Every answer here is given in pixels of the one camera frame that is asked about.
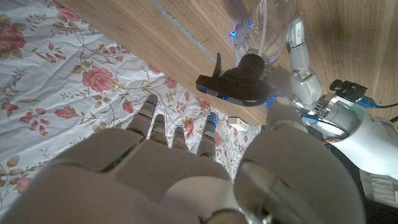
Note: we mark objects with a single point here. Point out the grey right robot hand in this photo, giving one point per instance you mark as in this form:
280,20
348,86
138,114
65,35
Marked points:
186,186

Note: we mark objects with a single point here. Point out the clear plastic spray bottle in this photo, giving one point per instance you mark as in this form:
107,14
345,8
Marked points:
273,18

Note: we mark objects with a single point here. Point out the white power strip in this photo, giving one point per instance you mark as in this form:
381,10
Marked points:
237,123

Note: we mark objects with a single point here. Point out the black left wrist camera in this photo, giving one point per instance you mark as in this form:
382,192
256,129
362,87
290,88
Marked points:
349,90

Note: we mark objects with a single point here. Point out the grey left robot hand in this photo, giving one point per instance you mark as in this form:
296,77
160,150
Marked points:
306,84

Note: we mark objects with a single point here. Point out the floral print backdrop cloth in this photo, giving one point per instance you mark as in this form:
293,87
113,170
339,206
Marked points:
62,77

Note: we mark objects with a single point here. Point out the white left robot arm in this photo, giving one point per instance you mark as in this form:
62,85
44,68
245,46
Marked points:
373,146

